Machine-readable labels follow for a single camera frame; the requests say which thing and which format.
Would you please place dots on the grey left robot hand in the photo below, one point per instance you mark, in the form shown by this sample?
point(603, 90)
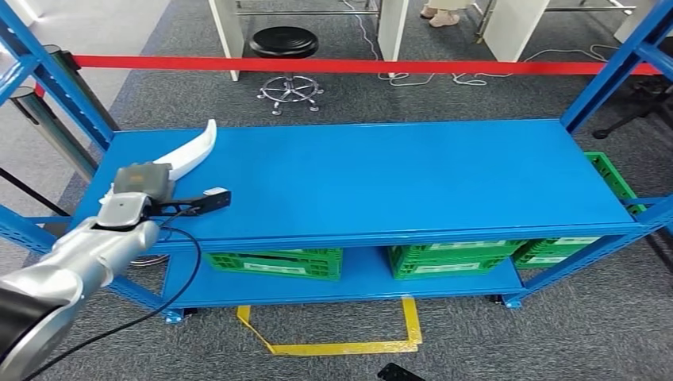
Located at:
point(142, 179)

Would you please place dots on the white curved plastic part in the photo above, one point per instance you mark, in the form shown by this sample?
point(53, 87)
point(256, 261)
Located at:
point(194, 152)

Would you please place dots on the blue metal shelf rack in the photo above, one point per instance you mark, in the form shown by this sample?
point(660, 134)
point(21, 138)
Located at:
point(368, 179)

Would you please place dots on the black slanted rod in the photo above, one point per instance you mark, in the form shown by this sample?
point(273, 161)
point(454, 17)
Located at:
point(31, 192)

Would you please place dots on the black round stool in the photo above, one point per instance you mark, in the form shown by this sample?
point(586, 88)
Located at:
point(284, 42)

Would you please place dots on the red barrier tape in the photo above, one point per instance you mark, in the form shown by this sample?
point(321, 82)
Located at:
point(315, 65)

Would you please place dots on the white desk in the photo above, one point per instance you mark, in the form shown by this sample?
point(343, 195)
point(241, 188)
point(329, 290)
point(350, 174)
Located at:
point(512, 31)
point(391, 31)

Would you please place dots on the person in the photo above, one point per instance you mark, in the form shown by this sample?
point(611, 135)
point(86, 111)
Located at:
point(444, 18)

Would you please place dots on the black office chair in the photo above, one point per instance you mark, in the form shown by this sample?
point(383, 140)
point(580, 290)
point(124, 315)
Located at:
point(654, 100)

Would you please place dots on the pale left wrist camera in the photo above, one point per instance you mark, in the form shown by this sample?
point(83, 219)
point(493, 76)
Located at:
point(215, 200)

